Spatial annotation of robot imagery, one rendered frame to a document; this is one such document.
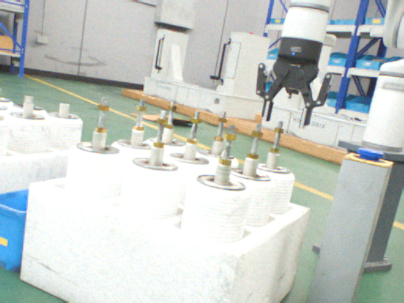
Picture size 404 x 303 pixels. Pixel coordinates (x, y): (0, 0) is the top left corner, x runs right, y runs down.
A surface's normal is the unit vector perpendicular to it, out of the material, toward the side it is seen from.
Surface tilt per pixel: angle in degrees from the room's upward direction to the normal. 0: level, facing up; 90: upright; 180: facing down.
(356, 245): 90
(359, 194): 90
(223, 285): 90
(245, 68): 90
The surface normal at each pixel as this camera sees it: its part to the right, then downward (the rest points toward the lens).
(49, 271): -0.50, 0.12
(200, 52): 0.48, 0.28
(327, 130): -0.86, -0.03
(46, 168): 0.86, 0.25
